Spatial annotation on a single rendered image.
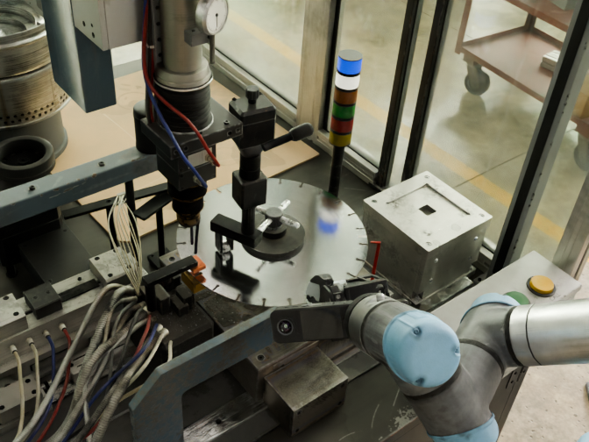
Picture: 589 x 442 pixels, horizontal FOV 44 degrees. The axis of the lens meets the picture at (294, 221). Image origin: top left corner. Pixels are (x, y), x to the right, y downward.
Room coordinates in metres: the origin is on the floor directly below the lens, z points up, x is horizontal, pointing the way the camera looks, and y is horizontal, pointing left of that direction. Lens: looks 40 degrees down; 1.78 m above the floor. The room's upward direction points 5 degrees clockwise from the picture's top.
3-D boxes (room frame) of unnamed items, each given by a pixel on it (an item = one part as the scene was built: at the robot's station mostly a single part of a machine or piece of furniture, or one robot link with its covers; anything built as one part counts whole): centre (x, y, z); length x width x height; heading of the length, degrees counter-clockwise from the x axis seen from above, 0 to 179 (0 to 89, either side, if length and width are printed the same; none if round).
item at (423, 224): (1.12, -0.26, 0.82); 0.18 x 0.18 x 0.15; 41
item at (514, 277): (0.89, -0.38, 0.82); 0.28 x 0.11 x 0.15; 131
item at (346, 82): (1.23, -0.08, 1.11); 0.05 x 0.04 x 0.03; 41
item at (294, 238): (0.94, 0.04, 0.96); 0.11 x 0.11 x 0.03
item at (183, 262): (0.82, 0.18, 0.95); 0.10 x 0.03 x 0.07; 131
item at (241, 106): (0.88, 0.07, 1.17); 0.06 x 0.05 x 0.20; 122
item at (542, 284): (0.93, -0.44, 0.90); 0.04 x 0.04 x 0.02
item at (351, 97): (1.23, -0.08, 1.08); 0.05 x 0.04 x 0.03; 41
